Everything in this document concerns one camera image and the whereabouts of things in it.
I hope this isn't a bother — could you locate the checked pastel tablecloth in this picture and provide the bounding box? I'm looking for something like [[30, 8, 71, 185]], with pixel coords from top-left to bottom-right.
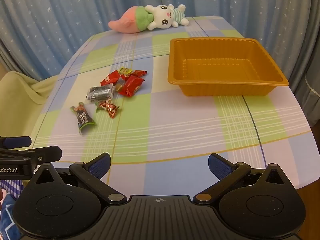
[[30, 16, 317, 189]]

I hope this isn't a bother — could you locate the red packet white print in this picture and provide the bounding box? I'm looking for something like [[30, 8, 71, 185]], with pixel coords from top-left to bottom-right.
[[100, 70, 122, 86]]

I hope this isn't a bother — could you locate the blue star print curtain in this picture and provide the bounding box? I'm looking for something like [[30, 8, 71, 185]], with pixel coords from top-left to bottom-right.
[[0, 0, 320, 128]]

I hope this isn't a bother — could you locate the red foil candy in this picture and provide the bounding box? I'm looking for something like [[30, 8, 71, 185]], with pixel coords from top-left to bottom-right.
[[99, 99, 121, 119]]

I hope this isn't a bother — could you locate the blue white checked clothing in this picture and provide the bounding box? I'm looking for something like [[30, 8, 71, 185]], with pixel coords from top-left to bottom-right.
[[0, 179, 28, 198]]

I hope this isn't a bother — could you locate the green dark snack stick packet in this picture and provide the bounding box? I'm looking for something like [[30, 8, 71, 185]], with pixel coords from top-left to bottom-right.
[[69, 102, 97, 132]]

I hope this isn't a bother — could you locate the red packet yellow print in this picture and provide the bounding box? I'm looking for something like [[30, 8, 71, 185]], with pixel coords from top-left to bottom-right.
[[118, 75, 146, 97]]

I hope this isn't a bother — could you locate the silver black snack packet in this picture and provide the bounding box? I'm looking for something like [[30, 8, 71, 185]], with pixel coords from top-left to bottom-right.
[[86, 84, 114, 103]]

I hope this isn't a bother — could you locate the blue printed cloth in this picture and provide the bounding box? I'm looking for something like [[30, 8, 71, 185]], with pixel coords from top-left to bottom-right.
[[0, 195, 22, 240]]

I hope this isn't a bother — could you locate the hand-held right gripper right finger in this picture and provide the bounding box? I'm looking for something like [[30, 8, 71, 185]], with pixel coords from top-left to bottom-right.
[[194, 153, 292, 205]]

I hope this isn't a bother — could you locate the yellow green blanket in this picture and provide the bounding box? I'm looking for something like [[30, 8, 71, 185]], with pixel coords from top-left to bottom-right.
[[0, 71, 62, 143]]

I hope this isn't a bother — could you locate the brown candy clear wrapper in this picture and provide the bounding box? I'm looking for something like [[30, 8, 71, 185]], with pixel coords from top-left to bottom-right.
[[113, 79, 125, 93]]

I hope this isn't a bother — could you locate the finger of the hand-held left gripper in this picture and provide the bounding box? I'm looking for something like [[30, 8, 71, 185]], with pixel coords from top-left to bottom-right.
[[0, 146, 62, 167], [0, 136, 32, 149]]

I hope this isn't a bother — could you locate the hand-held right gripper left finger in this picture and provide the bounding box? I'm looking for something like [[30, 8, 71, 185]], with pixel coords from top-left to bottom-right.
[[29, 152, 127, 205]]

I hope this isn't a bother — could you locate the rabbit plush toy pink tail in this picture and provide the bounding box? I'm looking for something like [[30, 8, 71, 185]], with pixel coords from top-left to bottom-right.
[[108, 4, 190, 33]]

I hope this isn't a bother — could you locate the orange plastic tray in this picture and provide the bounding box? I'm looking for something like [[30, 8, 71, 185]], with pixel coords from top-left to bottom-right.
[[167, 37, 289, 97]]

